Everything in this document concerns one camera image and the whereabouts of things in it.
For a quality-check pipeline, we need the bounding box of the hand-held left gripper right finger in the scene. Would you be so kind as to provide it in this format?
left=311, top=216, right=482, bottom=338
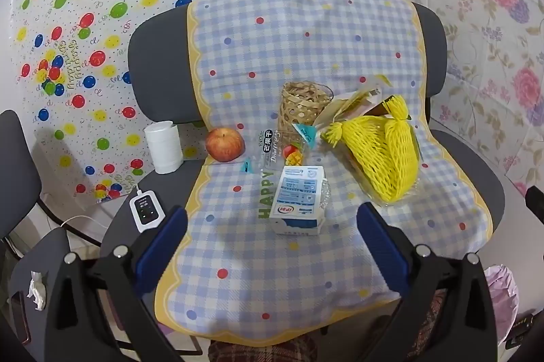
left=356, top=201, right=499, bottom=362

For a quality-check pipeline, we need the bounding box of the dark grey chair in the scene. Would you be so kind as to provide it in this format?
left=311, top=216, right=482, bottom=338
left=0, top=110, right=73, bottom=362

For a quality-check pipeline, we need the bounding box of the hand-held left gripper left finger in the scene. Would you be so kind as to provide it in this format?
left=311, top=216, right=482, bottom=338
left=42, top=205, right=190, bottom=362

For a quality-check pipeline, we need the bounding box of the clear plastic bag yellow trim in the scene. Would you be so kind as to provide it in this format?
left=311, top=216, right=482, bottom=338
left=323, top=75, right=383, bottom=125

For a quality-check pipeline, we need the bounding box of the woven bamboo basket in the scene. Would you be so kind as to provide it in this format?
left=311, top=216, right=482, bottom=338
left=278, top=81, right=334, bottom=133

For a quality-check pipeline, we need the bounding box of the white controller box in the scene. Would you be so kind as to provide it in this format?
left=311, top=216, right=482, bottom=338
left=130, top=192, right=166, bottom=233

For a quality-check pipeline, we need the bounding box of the yellow foam net sleeve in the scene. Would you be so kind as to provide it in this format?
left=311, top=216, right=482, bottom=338
left=321, top=96, right=421, bottom=203

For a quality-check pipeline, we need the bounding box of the red apple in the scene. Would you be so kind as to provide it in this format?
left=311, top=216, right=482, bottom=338
left=206, top=127, right=246, bottom=163

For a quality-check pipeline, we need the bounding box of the white blue milk carton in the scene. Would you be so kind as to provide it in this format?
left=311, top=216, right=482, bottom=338
left=270, top=165, right=328, bottom=236

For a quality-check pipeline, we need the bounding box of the clear dried mango packet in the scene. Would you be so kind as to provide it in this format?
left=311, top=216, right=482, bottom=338
left=255, top=128, right=317, bottom=176

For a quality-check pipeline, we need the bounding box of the pink trash bag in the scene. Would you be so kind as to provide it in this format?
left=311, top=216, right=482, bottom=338
left=484, top=265, right=519, bottom=341

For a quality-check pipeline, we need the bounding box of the blue checkered cloth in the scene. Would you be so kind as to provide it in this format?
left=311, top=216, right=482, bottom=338
left=155, top=0, right=496, bottom=343

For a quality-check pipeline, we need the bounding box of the grey office chair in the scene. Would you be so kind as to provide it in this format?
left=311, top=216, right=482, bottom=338
left=100, top=2, right=506, bottom=346

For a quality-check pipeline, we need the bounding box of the plaid cloth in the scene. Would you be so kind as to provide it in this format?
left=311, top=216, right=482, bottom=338
left=208, top=290, right=451, bottom=362

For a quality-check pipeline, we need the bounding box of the floral print plastic sheet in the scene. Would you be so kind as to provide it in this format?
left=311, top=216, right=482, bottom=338
left=374, top=0, right=544, bottom=197

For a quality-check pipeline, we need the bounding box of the crumpled white tissue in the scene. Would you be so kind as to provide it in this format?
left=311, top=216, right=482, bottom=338
left=26, top=270, right=47, bottom=312

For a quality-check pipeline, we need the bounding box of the white cable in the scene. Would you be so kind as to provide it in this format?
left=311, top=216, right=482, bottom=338
left=59, top=183, right=142, bottom=227

